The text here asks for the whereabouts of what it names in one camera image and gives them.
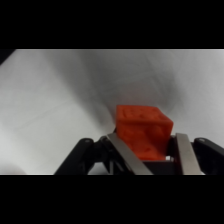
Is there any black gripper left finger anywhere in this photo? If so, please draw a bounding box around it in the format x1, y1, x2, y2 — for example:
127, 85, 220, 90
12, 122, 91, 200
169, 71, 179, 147
54, 132, 154, 176

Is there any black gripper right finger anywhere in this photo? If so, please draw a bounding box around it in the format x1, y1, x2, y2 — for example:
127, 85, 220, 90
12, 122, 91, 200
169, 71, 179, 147
165, 132, 224, 176

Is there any red cube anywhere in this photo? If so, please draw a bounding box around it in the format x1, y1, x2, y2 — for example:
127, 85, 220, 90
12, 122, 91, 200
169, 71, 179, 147
114, 104, 175, 161

